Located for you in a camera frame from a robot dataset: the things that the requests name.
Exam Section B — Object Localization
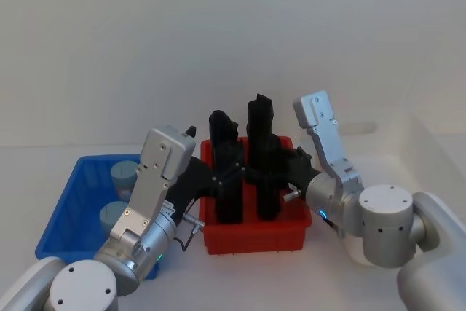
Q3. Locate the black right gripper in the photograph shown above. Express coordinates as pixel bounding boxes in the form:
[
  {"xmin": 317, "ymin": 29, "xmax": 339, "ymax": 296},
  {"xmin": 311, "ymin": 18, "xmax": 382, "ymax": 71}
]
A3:
[{"xmin": 246, "ymin": 92, "xmax": 322, "ymax": 222}]

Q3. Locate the grey-blue cylinder cup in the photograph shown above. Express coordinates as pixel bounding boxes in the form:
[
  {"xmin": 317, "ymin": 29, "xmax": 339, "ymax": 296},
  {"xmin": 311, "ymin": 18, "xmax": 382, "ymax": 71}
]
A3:
[
  {"xmin": 98, "ymin": 200, "xmax": 129, "ymax": 240},
  {"xmin": 109, "ymin": 160, "xmax": 139, "ymax": 198}
]

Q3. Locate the blue plastic bin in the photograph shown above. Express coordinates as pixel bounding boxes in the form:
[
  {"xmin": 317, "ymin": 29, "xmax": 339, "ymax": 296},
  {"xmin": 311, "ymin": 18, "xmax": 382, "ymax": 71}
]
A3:
[{"xmin": 34, "ymin": 154, "xmax": 162, "ymax": 283}]

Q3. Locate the red plastic bin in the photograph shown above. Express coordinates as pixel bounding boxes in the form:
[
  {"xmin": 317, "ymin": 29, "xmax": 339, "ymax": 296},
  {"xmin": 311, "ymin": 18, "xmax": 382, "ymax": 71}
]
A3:
[{"xmin": 198, "ymin": 135, "xmax": 314, "ymax": 256}]

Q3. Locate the white plastic bin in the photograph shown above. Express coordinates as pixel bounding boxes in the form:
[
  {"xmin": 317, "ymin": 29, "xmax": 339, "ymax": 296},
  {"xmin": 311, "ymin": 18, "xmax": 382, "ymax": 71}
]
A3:
[{"xmin": 338, "ymin": 112, "xmax": 466, "ymax": 267}]

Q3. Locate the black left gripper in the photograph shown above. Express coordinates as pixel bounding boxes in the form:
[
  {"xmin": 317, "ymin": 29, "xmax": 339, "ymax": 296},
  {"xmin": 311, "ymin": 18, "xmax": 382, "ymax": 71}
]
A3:
[{"xmin": 164, "ymin": 109, "xmax": 246, "ymax": 225}]

